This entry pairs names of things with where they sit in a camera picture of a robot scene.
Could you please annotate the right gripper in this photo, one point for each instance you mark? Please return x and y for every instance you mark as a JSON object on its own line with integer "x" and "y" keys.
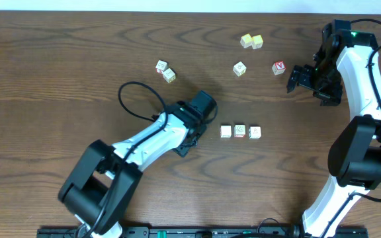
{"x": 331, "y": 96}

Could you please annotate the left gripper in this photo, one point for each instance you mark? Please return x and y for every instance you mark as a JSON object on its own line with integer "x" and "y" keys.
{"x": 184, "y": 149}

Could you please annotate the wooden block plain top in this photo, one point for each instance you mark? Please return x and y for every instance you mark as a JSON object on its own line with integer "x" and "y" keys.
{"x": 225, "y": 131}

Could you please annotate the wooden block soccer ball A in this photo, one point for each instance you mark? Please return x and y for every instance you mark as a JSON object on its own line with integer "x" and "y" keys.
{"x": 239, "y": 130}

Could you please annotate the wooden block red side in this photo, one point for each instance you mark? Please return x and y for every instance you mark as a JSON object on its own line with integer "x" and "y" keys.
{"x": 255, "y": 132}

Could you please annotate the wooden block yellow K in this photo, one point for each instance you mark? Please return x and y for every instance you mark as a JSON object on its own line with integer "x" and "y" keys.
{"x": 169, "y": 75}

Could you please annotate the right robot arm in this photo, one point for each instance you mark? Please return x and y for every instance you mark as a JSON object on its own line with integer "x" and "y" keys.
{"x": 347, "y": 62}

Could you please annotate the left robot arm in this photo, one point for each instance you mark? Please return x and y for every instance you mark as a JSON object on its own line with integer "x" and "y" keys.
{"x": 102, "y": 183}

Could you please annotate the red V wooden block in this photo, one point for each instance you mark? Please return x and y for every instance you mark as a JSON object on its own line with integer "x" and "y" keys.
{"x": 278, "y": 67}

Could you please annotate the yellow framed wooden block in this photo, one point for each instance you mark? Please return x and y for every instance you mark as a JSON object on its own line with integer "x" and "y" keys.
{"x": 257, "y": 42}

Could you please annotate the wooden block yellow print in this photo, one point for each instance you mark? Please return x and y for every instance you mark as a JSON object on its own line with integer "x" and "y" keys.
{"x": 246, "y": 41}

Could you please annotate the wooden block red print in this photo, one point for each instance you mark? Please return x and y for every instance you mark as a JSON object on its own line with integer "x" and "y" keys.
{"x": 161, "y": 66}

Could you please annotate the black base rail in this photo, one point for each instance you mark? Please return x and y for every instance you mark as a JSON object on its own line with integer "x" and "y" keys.
{"x": 178, "y": 232}

